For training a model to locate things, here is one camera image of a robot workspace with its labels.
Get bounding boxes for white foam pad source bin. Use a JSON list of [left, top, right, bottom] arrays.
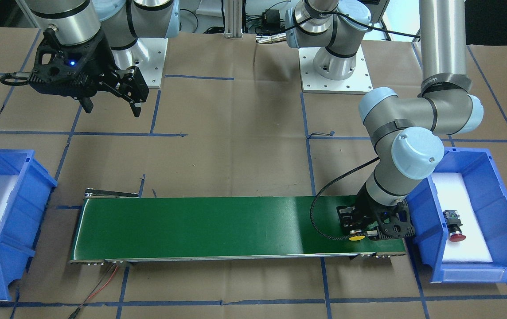
[[430, 172, 492, 263]]

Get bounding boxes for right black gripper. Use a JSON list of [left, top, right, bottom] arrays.
[[28, 27, 149, 117]]

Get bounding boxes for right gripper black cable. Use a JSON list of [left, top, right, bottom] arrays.
[[0, 73, 31, 86]]

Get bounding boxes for black power adapter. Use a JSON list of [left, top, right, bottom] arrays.
[[262, 9, 281, 27]]

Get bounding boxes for yellow push button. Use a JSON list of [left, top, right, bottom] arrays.
[[347, 230, 367, 241]]

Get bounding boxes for blue bin with buttons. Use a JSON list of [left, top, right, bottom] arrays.
[[407, 148, 507, 283]]

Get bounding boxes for red and black wires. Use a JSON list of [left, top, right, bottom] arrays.
[[68, 264, 120, 319]]

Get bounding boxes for blue empty destination bin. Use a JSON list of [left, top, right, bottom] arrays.
[[0, 149, 57, 301]]

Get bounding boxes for red push button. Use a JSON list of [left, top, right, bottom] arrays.
[[443, 210, 466, 242]]

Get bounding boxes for green conveyor belt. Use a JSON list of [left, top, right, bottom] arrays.
[[70, 196, 406, 263]]

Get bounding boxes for aluminium profile post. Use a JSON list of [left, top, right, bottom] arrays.
[[222, 0, 245, 39]]

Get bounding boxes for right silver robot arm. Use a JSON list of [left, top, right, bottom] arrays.
[[26, 0, 180, 117]]

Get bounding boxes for braided black cable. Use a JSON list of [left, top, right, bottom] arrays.
[[309, 156, 382, 241]]

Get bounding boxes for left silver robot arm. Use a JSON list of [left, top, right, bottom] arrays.
[[286, 0, 483, 240]]

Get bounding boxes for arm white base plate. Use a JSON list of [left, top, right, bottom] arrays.
[[112, 38, 168, 89], [298, 45, 373, 94]]

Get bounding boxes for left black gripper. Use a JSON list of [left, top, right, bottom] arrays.
[[337, 185, 415, 240]]

